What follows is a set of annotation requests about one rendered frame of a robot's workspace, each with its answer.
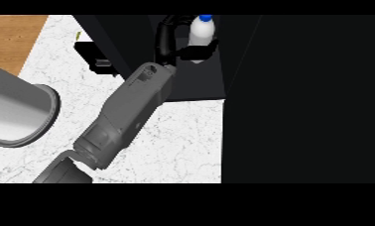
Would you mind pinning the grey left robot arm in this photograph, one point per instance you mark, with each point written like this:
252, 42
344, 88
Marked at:
131, 104

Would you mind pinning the grey metal pot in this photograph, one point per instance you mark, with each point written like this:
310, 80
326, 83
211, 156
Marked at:
24, 114

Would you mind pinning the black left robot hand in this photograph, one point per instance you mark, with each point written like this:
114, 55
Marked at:
164, 40

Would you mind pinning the dark grey cabinet door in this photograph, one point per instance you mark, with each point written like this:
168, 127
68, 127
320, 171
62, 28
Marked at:
303, 104

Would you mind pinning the white bottle with blue cap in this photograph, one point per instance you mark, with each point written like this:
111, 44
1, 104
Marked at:
201, 31

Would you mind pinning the brown wooden board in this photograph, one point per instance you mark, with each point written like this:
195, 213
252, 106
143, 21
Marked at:
16, 41

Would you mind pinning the black box-shaped object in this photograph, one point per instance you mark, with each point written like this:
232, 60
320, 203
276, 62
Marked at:
99, 58

